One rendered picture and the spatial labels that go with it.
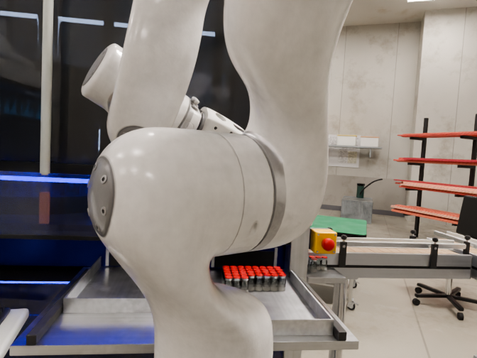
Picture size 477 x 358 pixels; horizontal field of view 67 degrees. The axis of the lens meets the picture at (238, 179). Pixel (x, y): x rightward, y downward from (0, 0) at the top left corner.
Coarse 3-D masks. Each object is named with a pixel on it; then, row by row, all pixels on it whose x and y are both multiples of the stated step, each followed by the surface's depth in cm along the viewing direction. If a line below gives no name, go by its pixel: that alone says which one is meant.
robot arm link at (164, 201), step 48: (144, 144) 27; (192, 144) 29; (240, 144) 32; (96, 192) 28; (144, 192) 26; (192, 192) 27; (240, 192) 30; (144, 240) 26; (192, 240) 27; (240, 240) 32; (144, 288) 30; (192, 288) 28; (192, 336) 31; (240, 336) 31
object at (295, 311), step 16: (288, 288) 106; (304, 288) 99; (272, 304) 94; (288, 304) 95; (304, 304) 95; (320, 304) 87; (272, 320) 78; (288, 320) 78; (304, 320) 79; (320, 320) 79
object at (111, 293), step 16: (96, 272) 110; (112, 272) 111; (80, 288) 95; (96, 288) 98; (112, 288) 99; (128, 288) 99; (64, 304) 83; (80, 304) 83; (96, 304) 84; (112, 304) 84; (128, 304) 85; (144, 304) 85
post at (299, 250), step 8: (296, 240) 116; (304, 240) 117; (288, 248) 119; (296, 248) 116; (304, 248) 117; (288, 256) 118; (296, 256) 117; (304, 256) 117; (288, 264) 118; (296, 264) 117; (304, 264) 117; (288, 272) 118; (296, 272) 117; (304, 272) 117; (288, 352) 119; (296, 352) 119
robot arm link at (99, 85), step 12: (108, 48) 48; (120, 48) 48; (96, 60) 50; (108, 60) 46; (120, 60) 47; (96, 72) 46; (108, 72) 46; (84, 84) 48; (96, 84) 46; (108, 84) 47; (84, 96) 49; (96, 96) 48; (108, 96) 48; (108, 108) 49; (180, 108) 52; (180, 120) 52
